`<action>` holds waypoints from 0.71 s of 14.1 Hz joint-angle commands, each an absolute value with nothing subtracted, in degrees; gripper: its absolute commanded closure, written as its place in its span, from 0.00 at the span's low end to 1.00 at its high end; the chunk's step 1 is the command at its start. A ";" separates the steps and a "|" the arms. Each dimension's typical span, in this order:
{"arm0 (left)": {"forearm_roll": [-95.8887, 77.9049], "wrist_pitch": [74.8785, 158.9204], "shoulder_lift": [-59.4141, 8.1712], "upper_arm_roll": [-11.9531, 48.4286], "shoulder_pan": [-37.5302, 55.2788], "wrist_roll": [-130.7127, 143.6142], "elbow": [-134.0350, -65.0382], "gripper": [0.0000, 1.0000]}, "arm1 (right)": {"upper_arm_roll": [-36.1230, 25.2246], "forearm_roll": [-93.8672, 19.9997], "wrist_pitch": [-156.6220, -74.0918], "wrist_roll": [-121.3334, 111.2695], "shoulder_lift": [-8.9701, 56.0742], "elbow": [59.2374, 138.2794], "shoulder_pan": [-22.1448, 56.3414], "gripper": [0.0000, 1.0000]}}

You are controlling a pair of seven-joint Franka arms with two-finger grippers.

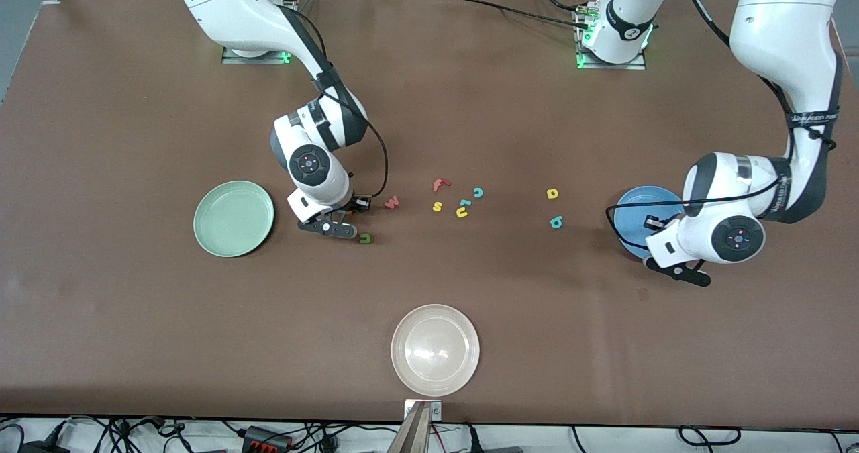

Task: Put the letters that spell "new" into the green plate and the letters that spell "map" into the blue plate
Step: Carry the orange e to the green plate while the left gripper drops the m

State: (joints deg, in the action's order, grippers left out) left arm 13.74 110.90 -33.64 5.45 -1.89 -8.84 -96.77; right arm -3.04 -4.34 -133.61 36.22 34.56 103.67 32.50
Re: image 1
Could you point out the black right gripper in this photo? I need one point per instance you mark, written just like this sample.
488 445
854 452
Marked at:
351 203

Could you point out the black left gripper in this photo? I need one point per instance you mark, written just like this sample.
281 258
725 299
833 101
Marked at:
652 225

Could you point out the red letter w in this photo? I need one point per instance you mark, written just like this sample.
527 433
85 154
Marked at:
392 202

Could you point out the teal letter a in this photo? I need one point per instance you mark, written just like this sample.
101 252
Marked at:
556 222

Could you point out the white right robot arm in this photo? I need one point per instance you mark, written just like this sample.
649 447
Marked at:
228 10

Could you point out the blue plate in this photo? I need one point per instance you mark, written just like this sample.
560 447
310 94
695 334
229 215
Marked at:
631 218

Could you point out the red letter f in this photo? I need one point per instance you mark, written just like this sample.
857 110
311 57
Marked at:
438 185

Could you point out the green plate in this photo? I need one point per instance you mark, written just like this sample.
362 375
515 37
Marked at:
233 219

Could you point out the white plate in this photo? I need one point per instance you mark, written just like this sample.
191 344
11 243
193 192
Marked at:
435 350

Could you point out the black orange power strip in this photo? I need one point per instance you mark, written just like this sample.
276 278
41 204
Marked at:
267 438

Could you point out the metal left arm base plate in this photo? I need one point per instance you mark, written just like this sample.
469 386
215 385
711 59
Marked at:
639 64

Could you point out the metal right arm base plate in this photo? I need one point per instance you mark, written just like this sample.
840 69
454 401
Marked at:
268 59

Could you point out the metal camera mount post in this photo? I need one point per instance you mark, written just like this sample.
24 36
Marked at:
413 433

